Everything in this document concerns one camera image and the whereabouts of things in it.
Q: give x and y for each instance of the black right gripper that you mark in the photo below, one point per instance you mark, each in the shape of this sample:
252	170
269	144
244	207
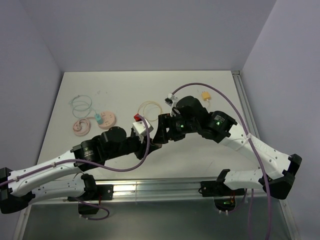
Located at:
165	121

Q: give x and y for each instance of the teal plug adapter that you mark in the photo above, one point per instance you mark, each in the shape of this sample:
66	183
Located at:
98	119

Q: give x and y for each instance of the yellow plug adapter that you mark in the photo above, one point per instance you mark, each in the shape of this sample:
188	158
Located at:
205	96

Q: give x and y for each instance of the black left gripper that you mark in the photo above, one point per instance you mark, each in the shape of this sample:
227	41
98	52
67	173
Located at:
141	151

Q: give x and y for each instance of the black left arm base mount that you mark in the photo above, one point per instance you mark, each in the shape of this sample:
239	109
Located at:
88	209

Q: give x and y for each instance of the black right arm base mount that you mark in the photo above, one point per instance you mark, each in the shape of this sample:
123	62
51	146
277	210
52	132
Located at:
225	199

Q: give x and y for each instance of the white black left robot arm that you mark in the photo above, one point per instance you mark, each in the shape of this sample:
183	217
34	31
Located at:
66	175

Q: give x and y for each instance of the pink round power strip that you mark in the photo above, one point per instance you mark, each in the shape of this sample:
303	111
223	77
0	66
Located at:
109	120

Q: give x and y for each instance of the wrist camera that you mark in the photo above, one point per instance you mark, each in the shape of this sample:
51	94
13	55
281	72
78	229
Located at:
139	127
172	101

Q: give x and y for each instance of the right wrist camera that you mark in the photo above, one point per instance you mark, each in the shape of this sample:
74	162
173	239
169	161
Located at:
172	101

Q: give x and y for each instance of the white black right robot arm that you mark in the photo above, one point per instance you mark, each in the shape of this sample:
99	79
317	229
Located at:
277	170

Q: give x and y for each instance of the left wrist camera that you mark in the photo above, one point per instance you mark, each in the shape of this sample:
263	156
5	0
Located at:
139	127

